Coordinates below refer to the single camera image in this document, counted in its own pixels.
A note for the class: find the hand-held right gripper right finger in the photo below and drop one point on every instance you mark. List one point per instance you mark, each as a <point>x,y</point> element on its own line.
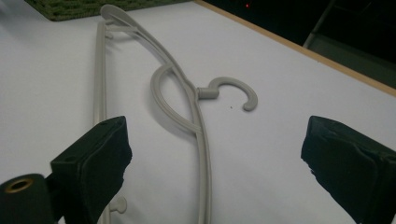
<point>351,168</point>

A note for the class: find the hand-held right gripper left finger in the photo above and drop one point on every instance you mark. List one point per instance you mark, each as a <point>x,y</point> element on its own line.
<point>93,168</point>

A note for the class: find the grey plastic clothes hanger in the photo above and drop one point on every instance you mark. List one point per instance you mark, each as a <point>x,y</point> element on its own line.
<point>193,102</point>

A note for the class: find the grey metal stand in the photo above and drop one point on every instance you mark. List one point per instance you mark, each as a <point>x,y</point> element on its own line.
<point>351,56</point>

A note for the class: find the green knitted cloth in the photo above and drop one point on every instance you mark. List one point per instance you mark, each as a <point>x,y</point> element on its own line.
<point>93,7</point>

